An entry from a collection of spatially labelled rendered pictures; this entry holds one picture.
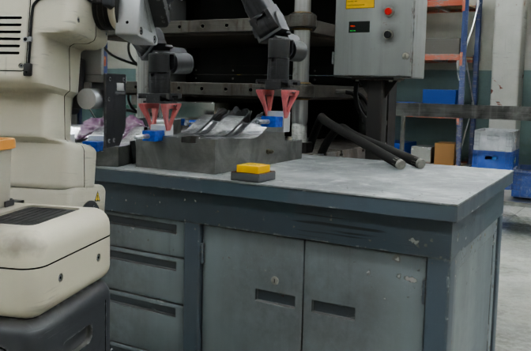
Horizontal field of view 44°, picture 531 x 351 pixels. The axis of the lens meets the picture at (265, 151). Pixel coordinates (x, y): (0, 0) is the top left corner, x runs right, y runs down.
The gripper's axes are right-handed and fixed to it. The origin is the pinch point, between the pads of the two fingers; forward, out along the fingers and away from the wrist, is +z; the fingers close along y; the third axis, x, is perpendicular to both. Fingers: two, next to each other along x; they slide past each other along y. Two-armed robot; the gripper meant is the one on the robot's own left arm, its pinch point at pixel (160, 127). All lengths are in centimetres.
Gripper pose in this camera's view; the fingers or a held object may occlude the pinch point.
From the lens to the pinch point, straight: 177.6
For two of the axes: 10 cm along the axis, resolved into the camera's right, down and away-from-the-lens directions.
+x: -4.8, 1.0, -8.7
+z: 0.0, 9.9, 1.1
